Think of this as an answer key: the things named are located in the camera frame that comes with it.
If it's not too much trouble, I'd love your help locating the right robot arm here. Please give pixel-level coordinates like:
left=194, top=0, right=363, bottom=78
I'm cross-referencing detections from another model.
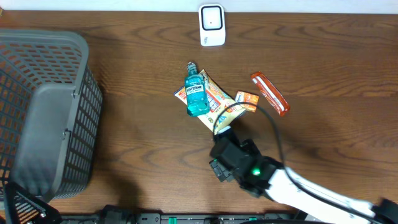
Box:
left=210, top=136, right=397, bottom=223

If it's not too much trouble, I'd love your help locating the blue mouthwash bottle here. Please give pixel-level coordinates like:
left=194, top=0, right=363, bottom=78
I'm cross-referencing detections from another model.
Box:
left=185, top=62, right=210, bottom=117

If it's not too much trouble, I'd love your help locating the cream snack bag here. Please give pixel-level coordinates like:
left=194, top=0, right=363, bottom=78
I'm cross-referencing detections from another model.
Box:
left=174, top=70, right=246, bottom=132

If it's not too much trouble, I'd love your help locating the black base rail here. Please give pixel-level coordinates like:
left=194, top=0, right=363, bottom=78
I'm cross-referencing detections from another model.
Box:
left=58, top=212, right=299, bottom=224

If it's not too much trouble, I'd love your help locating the grey plastic shopping basket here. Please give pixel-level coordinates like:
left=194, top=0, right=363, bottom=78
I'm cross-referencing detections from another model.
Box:
left=1, top=29, right=103, bottom=202

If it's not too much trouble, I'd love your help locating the red snack bar wrapper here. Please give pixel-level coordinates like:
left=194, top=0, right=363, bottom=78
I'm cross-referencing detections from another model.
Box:
left=251, top=72, right=290, bottom=116

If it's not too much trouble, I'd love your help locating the right black cable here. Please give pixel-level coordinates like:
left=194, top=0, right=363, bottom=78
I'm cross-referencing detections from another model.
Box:
left=213, top=101, right=383, bottom=224

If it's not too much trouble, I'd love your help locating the small orange packet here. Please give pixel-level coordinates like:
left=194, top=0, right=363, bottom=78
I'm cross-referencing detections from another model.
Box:
left=235, top=91, right=259, bottom=113

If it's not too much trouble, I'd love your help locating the white barcode scanner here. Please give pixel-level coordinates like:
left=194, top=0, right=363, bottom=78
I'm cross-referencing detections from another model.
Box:
left=198, top=4, right=226, bottom=47

